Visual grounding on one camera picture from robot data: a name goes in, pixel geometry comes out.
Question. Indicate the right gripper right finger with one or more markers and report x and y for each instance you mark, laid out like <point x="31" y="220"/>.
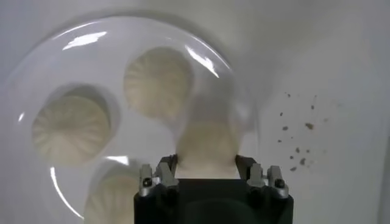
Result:
<point x="265" y="184"/>

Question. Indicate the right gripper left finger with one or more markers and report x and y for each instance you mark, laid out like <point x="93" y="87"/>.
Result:
<point x="158" y="182"/>

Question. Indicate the white steamed baozi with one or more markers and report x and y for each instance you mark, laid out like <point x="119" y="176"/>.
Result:
<point x="112" y="201"/>
<point x="155" y="82"/>
<point x="207" y="146"/>
<point x="71" y="131"/>

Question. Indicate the scattered brown crumbs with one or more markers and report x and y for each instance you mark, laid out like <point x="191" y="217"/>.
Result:
<point x="309" y="125"/>

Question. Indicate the white round plate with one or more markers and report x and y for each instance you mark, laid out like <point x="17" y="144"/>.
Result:
<point x="91" y="54"/>

